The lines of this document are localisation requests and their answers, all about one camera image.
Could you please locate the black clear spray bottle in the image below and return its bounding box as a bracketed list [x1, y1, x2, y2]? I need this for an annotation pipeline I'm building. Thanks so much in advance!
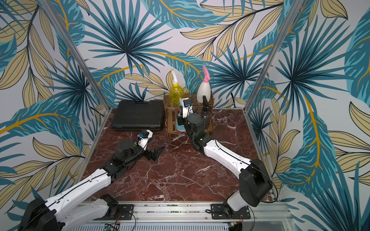
[201, 96, 211, 130]

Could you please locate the yellow spray bottle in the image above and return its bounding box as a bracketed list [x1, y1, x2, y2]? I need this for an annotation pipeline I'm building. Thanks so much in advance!
[169, 69, 185, 106]

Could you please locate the wooden two-tier shelf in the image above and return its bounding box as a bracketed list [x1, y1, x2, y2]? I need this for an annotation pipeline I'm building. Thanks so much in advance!
[163, 90, 215, 141]

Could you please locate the white pink spray bottle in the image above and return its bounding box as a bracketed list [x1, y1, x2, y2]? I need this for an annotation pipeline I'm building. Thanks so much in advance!
[197, 65, 211, 104]

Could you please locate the teal round spray bottle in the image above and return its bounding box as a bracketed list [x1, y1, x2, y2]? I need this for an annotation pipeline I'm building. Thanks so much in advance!
[176, 105, 186, 132]

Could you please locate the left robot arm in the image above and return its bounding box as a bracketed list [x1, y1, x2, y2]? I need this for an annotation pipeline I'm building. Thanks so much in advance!
[18, 138, 165, 231]

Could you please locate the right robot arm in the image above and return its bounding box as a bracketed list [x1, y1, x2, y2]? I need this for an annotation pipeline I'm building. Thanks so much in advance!
[178, 113, 273, 211]

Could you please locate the black plastic tool case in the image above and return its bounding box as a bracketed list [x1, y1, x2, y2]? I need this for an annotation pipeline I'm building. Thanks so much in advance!
[111, 100, 165, 131]

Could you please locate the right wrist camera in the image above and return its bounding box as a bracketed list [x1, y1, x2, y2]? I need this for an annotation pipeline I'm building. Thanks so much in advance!
[180, 98, 194, 118]

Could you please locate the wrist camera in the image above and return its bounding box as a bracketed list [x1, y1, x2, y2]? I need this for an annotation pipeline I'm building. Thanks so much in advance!
[180, 98, 194, 118]
[137, 130, 153, 150]

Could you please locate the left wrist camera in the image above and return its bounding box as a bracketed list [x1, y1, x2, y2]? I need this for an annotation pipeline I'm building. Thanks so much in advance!
[137, 130, 153, 150]

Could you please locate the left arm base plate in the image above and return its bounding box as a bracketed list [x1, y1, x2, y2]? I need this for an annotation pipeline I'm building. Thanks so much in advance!
[94, 204, 134, 221]

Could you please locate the aluminium front rail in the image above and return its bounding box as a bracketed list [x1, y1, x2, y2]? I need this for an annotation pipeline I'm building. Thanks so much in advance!
[43, 201, 298, 231]

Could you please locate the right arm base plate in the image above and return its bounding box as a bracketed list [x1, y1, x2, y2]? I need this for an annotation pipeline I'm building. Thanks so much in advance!
[208, 203, 251, 220]

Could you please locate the right corner aluminium post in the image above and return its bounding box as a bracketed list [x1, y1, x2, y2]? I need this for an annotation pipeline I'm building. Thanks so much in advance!
[244, 1, 303, 114]

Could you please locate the corner aluminium post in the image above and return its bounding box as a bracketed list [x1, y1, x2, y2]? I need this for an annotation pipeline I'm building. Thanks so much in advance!
[244, 1, 303, 114]
[39, 0, 111, 111]

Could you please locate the left corner aluminium post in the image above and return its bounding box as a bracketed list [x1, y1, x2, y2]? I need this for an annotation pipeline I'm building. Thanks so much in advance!
[39, 0, 111, 111]

